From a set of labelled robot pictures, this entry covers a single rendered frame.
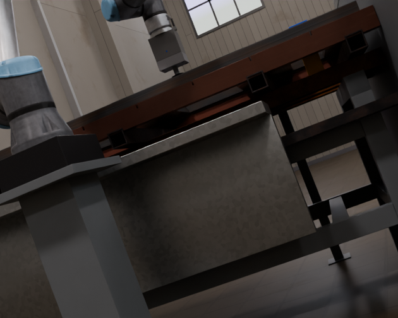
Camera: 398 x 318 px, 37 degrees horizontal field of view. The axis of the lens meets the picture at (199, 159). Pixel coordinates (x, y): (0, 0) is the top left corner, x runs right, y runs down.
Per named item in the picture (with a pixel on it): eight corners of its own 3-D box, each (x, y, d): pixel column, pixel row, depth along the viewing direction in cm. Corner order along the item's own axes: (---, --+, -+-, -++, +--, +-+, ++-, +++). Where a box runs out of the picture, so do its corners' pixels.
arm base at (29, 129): (60, 137, 135) (45, 96, 136) (2, 160, 138) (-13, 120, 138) (84, 138, 150) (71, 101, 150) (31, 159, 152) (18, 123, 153)
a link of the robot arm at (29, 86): (12, 108, 136) (-7, 53, 137) (0, 125, 147) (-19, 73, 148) (62, 97, 142) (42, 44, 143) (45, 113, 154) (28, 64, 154)
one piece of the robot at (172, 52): (177, 21, 189) (195, 70, 189) (151, 33, 191) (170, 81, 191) (169, 16, 180) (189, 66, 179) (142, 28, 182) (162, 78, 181)
